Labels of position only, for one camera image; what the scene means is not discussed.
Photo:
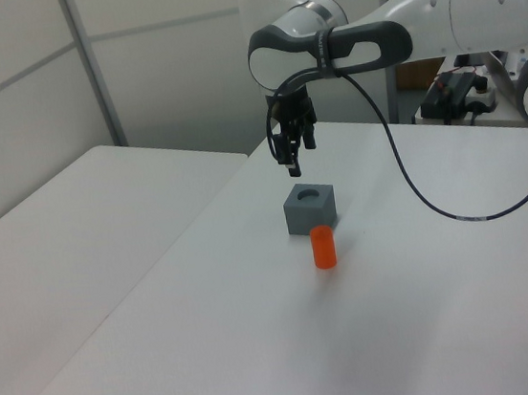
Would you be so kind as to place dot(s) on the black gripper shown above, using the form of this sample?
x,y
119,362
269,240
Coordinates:
x,y
292,106

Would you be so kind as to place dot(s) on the orange cylinder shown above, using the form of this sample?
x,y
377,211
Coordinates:
x,y
323,248

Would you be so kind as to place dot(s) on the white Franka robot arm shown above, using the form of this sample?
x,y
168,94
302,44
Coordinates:
x,y
418,5

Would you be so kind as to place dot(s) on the grey block with round hole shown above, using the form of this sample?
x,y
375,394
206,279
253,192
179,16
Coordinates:
x,y
309,216

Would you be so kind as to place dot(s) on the black power supply box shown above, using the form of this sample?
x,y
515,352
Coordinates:
x,y
444,98

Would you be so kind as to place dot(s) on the white socket box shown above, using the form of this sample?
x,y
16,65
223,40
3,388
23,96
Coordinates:
x,y
482,98

